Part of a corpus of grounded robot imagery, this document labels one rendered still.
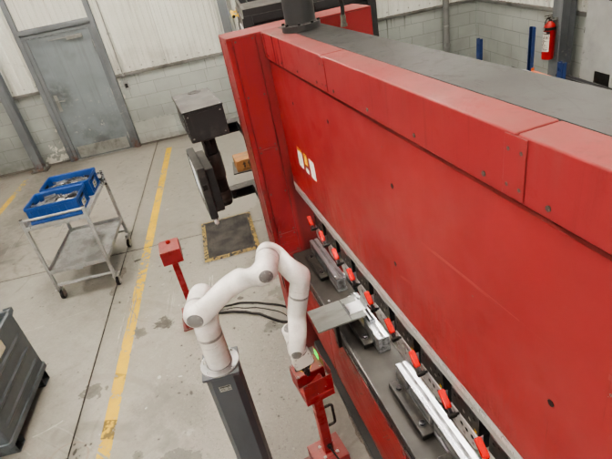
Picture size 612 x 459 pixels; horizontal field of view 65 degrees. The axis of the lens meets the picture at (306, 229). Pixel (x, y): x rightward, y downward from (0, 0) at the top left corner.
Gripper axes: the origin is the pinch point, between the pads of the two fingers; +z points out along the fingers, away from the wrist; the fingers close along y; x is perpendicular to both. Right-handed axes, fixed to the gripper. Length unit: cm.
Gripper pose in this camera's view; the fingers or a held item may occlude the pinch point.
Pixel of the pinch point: (306, 372)
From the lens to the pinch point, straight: 249.7
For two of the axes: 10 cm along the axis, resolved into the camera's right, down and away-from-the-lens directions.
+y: -8.7, 4.2, -2.4
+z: 2.5, 8.1, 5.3
